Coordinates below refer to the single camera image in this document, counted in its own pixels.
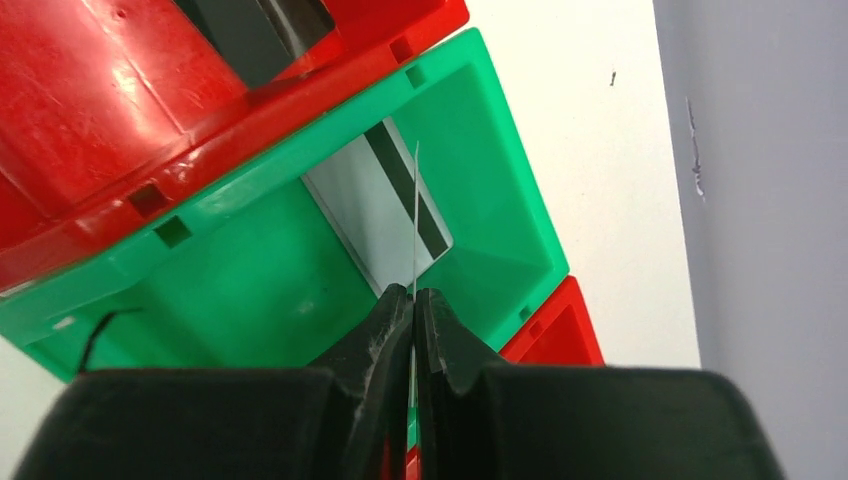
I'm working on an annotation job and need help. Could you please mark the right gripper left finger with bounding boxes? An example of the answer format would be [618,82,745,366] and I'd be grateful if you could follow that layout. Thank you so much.
[308,284,413,479]

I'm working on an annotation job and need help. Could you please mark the silver credit card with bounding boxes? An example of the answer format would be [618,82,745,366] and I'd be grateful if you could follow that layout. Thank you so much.
[411,141,420,302]

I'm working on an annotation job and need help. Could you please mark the red bin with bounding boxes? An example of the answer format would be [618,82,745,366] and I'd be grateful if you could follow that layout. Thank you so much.
[500,275,604,366]
[1,1,469,297]

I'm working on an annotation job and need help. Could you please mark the left red bin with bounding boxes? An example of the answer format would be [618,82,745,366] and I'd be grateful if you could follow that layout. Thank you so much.
[1,1,469,297]

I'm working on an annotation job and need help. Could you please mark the silver card in green bin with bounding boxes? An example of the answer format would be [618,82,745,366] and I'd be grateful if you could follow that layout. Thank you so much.
[302,117,454,296]

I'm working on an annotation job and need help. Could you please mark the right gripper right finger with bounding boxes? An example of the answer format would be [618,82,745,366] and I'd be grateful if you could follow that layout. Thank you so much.
[413,288,505,479]

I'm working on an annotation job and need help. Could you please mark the green middle bin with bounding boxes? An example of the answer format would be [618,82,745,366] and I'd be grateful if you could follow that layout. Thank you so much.
[1,28,569,380]

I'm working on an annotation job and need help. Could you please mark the right red bin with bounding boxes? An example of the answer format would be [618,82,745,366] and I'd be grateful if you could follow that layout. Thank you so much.
[500,275,604,366]

